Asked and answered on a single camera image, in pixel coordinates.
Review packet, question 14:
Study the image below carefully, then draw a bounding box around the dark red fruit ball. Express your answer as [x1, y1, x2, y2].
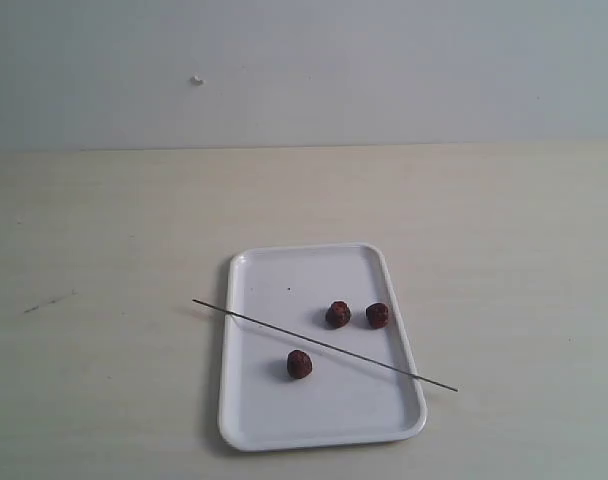
[286, 350, 313, 380]
[325, 301, 352, 329]
[365, 302, 389, 329]

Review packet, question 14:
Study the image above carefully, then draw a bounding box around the white rectangular plastic tray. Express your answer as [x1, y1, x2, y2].
[218, 243, 427, 451]

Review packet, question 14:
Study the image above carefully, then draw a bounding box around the thin metal skewer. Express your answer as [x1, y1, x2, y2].
[191, 298, 460, 393]

